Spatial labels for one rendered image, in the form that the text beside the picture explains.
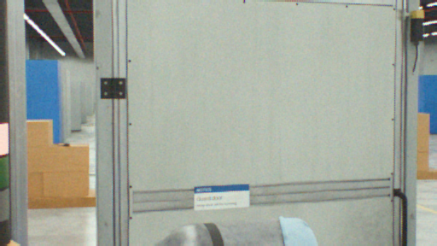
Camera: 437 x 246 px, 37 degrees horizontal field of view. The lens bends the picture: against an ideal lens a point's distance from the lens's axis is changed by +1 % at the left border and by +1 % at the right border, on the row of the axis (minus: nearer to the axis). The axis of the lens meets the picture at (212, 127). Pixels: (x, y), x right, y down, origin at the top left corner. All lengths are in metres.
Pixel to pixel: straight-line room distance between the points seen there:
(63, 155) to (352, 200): 7.45
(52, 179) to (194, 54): 7.57
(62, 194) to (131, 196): 7.53
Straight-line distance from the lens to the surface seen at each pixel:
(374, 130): 2.47
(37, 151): 9.61
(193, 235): 0.76
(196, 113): 2.17
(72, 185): 9.64
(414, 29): 2.54
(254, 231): 0.79
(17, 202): 1.24
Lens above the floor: 1.64
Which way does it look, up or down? 3 degrees down
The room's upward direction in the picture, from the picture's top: straight up
